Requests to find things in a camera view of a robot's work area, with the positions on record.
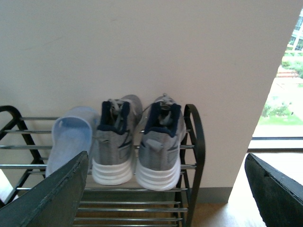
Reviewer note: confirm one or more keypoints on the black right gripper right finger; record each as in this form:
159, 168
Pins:
278, 197

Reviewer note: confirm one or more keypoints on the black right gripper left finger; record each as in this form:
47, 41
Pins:
53, 202

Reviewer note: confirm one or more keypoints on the grey knit sneaker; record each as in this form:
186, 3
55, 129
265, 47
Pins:
158, 165
114, 162

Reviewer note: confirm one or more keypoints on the black metal shoe rack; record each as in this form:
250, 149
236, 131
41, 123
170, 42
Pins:
126, 205

